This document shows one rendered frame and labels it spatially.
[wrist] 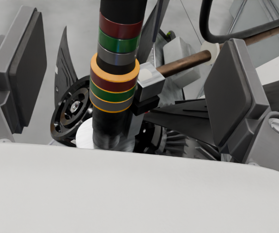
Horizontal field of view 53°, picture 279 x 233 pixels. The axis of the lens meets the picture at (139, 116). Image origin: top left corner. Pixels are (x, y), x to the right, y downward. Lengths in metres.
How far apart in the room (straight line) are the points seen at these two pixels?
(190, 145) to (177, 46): 0.30
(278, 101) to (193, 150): 0.22
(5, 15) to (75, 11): 0.63
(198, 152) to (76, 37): 2.27
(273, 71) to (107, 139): 0.41
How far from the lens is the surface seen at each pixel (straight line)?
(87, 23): 2.86
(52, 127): 0.46
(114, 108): 0.26
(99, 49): 0.23
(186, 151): 0.47
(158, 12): 0.22
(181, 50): 0.69
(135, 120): 0.31
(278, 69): 0.63
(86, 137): 0.33
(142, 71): 0.29
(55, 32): 2.72
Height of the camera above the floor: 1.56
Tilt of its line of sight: 50 degrees down
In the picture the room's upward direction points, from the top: 15 degrees clockwise
